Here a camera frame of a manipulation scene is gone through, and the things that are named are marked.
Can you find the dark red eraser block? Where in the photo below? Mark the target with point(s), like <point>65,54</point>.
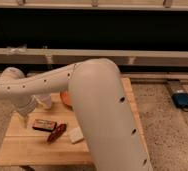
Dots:
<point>44,125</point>

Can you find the orange bowl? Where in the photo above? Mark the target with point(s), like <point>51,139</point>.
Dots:
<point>65,98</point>

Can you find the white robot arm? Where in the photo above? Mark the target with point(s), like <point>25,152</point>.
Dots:
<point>99,103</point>

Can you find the blue device on floor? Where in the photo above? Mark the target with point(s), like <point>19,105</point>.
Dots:
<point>180,100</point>

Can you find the white sponge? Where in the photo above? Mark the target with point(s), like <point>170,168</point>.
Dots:
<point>75,135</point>

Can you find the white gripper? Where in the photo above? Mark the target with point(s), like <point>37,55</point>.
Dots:
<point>25,110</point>

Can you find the wooden shelf rail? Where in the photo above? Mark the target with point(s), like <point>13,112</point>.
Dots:
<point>67,56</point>

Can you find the wooden table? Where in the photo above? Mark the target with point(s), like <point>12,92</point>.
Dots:
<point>25,146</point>

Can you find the red marker pen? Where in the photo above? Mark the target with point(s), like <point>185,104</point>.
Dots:
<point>57,133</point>

